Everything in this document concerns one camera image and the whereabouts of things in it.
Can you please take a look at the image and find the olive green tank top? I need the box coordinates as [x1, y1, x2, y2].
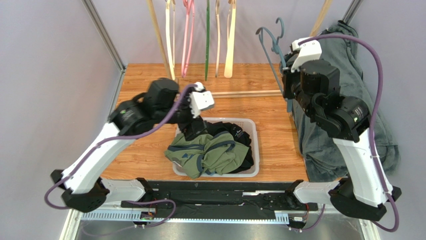
[164, 131, 249, 179]

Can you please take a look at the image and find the teal plastic hanger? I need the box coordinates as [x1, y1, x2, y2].
[255, 17, 286, 97]

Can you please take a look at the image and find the black garment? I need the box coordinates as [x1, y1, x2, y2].
[206, 121, 254, 174]

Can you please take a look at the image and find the light wooden hanger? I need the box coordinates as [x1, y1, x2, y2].
[224, 0, 237, 79]

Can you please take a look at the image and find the green plastic hanger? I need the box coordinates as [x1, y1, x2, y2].
[204, 0, 210, 81]

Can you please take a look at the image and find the beige wooden hanger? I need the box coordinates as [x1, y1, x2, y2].
[215, 0, 221, 78]

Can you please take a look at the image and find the cream plastic hanger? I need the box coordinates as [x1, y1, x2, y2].
[165, 0, 177, 81]

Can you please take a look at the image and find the pink plastic hanger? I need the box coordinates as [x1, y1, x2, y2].
[181, 0, 195, 78]

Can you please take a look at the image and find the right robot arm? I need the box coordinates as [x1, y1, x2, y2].
[282, 53, 402, 222]

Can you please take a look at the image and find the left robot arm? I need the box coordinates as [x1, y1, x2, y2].
[44, 78, 215, 213]

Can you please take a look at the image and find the white plastic basket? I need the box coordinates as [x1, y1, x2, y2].
[173, 118, 260, 178]

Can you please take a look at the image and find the grey fleece blanket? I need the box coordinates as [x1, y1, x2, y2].
[291, 38, 401, 183]

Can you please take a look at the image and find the wooden clothes rack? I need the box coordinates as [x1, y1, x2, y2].
[146, 0, 333, 99]

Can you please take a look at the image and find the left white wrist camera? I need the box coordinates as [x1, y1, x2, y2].
[189, 82, 215, 119]

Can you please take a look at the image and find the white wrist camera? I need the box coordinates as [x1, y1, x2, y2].
[290, 37, 322, 73]
[189, 82, 215, 119]

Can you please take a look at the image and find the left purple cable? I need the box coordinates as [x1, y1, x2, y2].
[43, 83, 201, 211]

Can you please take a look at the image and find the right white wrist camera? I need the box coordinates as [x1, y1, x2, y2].
[290, 37, 322, 73]

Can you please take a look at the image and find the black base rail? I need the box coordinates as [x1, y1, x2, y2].
[79, 179, 320, 221]

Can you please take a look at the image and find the aluminium frame post right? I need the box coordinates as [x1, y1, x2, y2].
[341, 0, 364, 25]

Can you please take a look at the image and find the aluminium frame post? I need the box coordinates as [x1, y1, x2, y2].
[82, 0, 127, 73]
[341, 0, 364, 25]

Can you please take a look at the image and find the aluminium frame post left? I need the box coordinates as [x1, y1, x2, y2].
[82, 0, 127, 73]

